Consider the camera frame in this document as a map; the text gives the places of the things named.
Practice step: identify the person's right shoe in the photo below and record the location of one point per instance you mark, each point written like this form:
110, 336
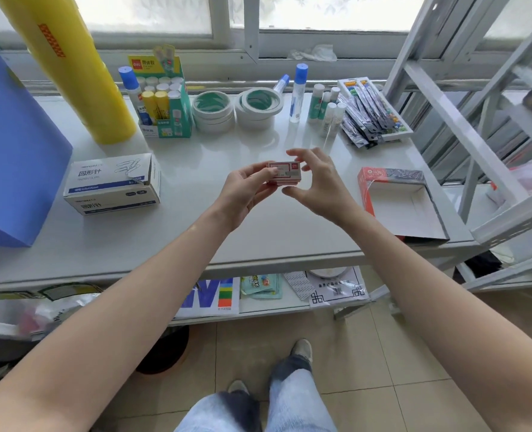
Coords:
302, 350

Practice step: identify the small red box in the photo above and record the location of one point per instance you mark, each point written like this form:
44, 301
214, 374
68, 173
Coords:
286, 167
288, 179

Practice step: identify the person's right leg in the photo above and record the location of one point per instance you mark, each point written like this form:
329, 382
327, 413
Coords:
299, 400

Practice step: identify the white dotted sheet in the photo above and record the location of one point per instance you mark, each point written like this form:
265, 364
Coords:
298, 285

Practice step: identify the person's left hand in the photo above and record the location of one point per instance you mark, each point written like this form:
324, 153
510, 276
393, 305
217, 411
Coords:
243, 193

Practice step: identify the pink plastic bag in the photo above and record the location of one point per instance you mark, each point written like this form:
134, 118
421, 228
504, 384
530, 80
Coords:
45, 314

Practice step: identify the white metal rack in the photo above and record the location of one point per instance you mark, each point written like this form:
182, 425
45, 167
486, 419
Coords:
459, 130

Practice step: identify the person's leg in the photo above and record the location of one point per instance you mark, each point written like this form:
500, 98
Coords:
299, 400
216, 416

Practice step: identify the person's left leg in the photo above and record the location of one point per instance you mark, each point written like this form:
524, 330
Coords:
216, 416

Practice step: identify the white glue stick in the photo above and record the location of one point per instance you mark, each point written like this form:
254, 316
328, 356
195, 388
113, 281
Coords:
338, 121
330, 119

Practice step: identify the person's right hand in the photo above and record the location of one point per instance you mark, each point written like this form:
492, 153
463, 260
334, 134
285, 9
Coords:
329, 193

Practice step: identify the person's left shoe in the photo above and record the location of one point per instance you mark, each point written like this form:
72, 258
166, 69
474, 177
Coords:
238, 388

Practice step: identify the crumpled clear plastic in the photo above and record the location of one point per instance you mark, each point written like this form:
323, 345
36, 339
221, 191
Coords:
315, 53

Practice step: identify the person's left forearm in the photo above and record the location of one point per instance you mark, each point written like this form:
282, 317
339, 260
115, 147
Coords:
113, 319

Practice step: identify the blue file box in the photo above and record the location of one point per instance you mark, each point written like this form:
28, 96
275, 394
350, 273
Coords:
18, 166

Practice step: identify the person's shoe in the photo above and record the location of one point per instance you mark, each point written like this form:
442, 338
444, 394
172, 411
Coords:
238, 388
302, 350

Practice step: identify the group of white capped glue sticks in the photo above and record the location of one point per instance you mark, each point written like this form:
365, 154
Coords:
162, 86

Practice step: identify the red large cardboard box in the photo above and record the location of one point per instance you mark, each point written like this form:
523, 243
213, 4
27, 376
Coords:
405, 211

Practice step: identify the white tray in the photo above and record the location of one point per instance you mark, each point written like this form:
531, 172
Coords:
403, 132

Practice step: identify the clear bag with patterned paper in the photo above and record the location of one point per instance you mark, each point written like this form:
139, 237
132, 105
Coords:
338, 287

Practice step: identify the green glue display box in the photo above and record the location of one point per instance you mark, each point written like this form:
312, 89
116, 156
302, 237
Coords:
180, 121

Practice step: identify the white paper clip carton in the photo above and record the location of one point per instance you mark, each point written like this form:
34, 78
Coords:
108, 175

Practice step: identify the black trash bin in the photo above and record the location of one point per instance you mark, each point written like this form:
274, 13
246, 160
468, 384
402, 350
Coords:
167, 350

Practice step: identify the blue white paper pack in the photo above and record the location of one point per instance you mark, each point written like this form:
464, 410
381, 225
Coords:
203, 296

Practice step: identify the small blue capped glue bottle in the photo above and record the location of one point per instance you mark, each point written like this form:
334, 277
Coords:
283, 81

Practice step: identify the stack of black pen packets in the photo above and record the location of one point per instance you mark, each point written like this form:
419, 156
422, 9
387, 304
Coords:
369, 116

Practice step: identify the yellow film roll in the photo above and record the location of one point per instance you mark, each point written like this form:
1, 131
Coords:
77, 71

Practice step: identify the green label glue stick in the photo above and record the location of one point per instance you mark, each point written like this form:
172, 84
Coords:
315, 105
324, 110

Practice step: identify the person's right forearm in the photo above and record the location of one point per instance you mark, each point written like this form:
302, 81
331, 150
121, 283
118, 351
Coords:
450, 319

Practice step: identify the yellow glue stick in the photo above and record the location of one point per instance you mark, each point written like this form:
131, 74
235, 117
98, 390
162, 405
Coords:
162, 105
149, 107

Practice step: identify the stack of white tape rolls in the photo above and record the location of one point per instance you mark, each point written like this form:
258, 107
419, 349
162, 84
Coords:
252, 119
207, 121

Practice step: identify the teal packets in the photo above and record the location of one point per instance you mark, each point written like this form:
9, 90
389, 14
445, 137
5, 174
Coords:
261, 285

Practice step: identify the white window frame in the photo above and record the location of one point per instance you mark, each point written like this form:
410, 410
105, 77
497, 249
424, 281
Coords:
250, 26

